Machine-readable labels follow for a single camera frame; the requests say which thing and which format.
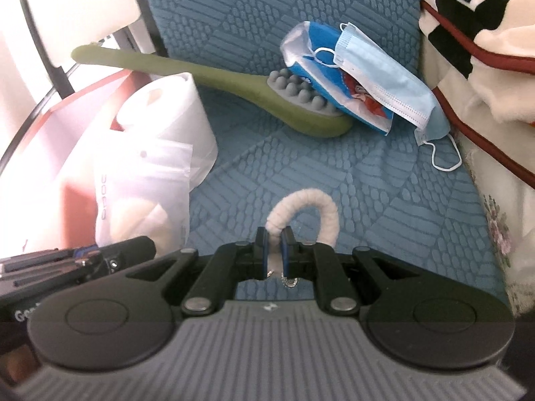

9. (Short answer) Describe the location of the white fuzzy hair tie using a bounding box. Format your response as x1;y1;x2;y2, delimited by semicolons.
264;187;340;289

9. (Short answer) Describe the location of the clear zip bag with puff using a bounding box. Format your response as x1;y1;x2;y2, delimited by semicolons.
60;129;192;256

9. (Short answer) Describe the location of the light blue face mask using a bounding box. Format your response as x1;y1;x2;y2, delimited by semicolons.
313;23;462;172

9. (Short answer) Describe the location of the blue plastic snack packet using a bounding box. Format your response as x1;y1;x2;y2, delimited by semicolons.
280;21;394;135

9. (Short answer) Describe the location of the person's left hand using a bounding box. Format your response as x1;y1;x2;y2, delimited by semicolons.
1;343;41;386

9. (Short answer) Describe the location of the pink cardboard box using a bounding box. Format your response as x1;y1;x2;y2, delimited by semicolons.
1;70;150;258

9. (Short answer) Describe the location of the blue quilted sofa cover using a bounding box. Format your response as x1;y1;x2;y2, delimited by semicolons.
147;0;505;298

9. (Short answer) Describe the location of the green massage brush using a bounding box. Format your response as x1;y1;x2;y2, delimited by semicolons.
72;44;354;139

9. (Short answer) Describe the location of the white toilet paper roll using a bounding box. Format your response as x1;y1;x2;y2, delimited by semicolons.
107;73;219;196

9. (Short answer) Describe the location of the cream red fleece blanket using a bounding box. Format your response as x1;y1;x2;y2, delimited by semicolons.
419;0;534;315

